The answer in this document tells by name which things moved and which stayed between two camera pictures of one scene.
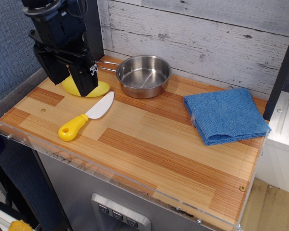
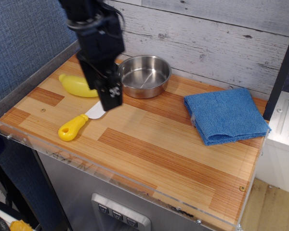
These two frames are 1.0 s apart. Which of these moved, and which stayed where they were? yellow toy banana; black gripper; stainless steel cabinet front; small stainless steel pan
Moved: black gripper
Stayed: stainless steel cabinet front; small stainless steel pan; yellow toy banana
